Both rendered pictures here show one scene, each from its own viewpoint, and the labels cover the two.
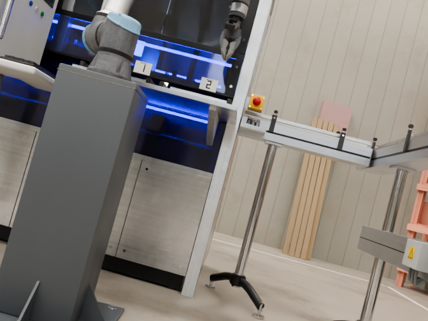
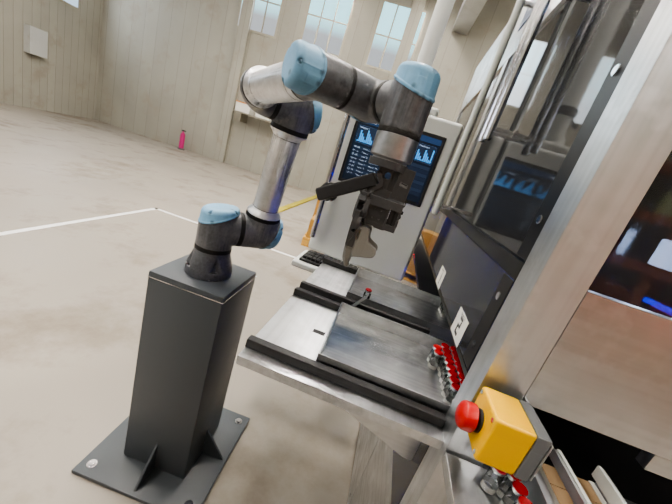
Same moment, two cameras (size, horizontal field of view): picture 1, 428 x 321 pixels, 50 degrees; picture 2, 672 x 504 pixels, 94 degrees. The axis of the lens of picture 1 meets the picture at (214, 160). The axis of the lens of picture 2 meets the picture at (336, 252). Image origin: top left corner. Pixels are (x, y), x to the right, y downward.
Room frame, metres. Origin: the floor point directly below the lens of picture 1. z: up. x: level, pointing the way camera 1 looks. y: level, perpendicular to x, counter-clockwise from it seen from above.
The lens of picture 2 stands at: (1.96, -0.52, 1.28)
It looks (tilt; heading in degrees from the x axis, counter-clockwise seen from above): 17 degrees down; 94
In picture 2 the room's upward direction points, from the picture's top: 18 degrees clockwise
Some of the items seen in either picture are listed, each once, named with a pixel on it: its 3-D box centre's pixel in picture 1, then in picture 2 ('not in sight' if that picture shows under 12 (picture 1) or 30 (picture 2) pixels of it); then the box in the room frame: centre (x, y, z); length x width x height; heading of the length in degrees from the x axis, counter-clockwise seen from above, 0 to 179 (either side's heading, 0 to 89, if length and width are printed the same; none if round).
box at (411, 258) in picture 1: (418, 255); not in sight; (1.50, -0.73, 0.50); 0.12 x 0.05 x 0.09; 177
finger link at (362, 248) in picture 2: (230, 52); (360, 249); (1.97, 0.05, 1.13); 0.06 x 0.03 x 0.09; 177
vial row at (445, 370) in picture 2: not in sight; (446, 371); (2.25, 0.12, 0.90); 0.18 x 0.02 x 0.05; 87
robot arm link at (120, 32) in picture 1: (120, 34); (219, 225); (1.52, 0.42, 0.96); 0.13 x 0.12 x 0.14; 39
